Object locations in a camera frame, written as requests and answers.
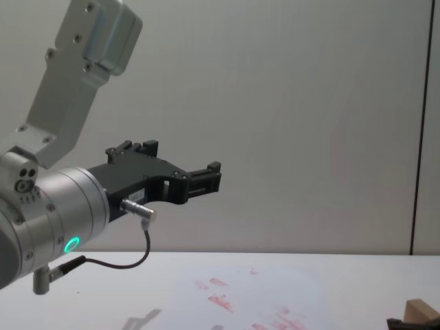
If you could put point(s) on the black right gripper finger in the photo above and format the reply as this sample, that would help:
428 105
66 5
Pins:
409 325

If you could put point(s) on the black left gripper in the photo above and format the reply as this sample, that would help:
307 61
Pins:
137 177

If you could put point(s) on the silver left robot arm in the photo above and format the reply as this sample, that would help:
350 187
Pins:
68 206

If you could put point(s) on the light wooden block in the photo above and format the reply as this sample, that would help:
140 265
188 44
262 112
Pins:
417 311

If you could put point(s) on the white table cloth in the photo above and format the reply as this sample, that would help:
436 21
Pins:
220 292

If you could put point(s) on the dark vertical wall strip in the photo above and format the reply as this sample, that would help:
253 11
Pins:
422 127

